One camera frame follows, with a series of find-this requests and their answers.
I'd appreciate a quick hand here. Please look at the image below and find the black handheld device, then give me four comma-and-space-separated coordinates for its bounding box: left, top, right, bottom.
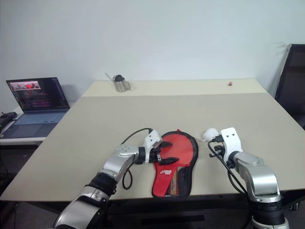
0, 111, 19, 126

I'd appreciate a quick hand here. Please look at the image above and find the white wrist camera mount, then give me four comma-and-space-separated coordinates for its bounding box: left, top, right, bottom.
220, 127, 244, 165
142, 130, 162, 164

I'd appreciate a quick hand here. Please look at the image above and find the blue-grey open laptop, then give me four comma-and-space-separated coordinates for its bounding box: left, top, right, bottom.
6, 77, 71, 139

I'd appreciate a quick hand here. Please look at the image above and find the black office chair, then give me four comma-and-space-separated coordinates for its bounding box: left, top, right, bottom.
275, 43, 305, 131

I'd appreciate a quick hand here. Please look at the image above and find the black table frame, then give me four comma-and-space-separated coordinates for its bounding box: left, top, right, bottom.
104, 190, 301, 229

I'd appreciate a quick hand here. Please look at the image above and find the black red paddle case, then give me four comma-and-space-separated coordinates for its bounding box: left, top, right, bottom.
151, 128, 200, 198

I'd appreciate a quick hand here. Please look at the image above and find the shiny metal cup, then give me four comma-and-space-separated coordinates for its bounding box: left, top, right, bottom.
115, 76, 132, 93

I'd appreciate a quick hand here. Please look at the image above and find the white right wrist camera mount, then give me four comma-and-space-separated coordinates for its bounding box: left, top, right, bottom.
220, 127, 244, 165

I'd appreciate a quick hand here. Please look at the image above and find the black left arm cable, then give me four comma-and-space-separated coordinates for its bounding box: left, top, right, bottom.
120, 128, 153, 190

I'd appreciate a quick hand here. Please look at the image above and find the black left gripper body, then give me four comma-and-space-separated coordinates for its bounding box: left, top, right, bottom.
150, 142, 164, 164

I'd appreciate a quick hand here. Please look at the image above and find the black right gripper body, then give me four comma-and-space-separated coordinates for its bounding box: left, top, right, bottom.
213, 144, 227, 159

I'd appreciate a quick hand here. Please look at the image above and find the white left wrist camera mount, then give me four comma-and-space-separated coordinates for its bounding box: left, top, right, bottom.
142, 130, 162, 164

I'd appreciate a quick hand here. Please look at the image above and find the red table tennis paddle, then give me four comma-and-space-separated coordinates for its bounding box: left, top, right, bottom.
162, 133, 198, 196

